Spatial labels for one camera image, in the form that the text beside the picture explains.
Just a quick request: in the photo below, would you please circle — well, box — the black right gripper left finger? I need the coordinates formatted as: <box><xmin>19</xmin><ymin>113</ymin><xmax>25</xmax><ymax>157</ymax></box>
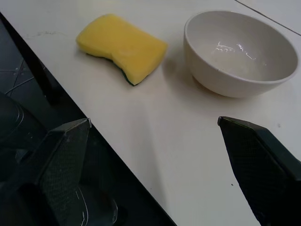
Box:
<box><xmin>0</xmin><ymin>118</ymin><xmax>92</xmax><ymax>226</ymax></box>

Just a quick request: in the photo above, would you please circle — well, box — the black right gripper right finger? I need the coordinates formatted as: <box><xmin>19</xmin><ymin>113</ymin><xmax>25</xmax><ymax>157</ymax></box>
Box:
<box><xmin>217</xmin><ymin>116</ymin><xmax>301</xmax><ymax>226</ymax></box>

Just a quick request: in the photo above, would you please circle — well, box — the white ceramic bowl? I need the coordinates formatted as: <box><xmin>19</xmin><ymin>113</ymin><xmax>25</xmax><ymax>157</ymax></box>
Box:
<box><xmin>183</xmin><ymin>9</ymin><xmax>299</xmax><ymax>99</ymax></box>

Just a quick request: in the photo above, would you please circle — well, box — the yellow sponge with green pad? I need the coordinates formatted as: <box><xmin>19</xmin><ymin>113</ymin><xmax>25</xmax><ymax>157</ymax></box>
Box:
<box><xmin>75</xmin><ymin>14</ymin><xmax>169</xmax><ymax>87</ymax></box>

